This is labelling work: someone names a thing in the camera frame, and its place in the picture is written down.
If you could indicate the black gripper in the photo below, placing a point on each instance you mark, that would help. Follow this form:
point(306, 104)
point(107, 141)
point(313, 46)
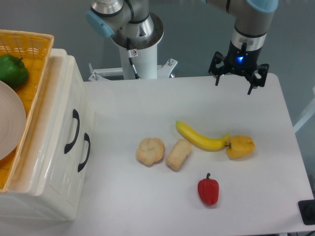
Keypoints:
point(238, 60)

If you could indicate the black top drawer handle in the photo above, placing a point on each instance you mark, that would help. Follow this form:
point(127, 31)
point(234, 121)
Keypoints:
point(73, 132)

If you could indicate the black drawer handle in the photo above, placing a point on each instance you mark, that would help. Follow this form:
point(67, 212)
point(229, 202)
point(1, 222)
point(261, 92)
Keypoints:
point(86, 149)
point(73, 132)

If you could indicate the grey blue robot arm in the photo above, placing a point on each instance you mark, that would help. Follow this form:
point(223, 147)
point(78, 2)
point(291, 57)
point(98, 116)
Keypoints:
point(252, 18)

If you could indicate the white drawer cabinet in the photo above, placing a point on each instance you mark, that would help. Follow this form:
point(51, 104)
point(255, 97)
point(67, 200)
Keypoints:
point(20, 200)

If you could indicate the yellow bell pepper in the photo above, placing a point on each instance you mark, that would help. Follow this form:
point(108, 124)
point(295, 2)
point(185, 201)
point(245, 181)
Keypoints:
point(239, 146)

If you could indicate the yellow banana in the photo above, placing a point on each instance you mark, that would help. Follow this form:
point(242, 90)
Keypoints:
point(200, 141)

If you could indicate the rectangular bread slice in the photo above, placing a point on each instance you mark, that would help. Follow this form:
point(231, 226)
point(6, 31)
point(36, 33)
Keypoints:
point(180, 151)

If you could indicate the round bread roll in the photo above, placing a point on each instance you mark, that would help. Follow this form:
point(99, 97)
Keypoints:
point(150, 151)

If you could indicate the red bell pepper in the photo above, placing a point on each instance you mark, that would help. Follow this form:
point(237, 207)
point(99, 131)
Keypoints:
point(208, 190)

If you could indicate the black device at edge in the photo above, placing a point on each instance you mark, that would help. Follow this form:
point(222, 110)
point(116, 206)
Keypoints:
point(307, 211)

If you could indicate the orange woven basket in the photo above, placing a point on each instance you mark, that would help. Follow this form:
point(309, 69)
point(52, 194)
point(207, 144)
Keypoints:
point(35, 49)

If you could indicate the green bell pepper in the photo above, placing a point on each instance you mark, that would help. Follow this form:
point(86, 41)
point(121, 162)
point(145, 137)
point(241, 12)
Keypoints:
point(13, 71)

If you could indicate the beige round plate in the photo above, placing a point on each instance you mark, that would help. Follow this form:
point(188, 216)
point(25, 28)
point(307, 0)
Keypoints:
point(12, 120)

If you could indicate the white frame bar right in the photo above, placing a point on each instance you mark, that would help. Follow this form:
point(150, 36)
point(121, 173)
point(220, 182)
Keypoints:
point(305, 115)

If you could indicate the black lower drawer handle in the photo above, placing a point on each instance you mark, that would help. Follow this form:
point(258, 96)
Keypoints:
point(86, 149)

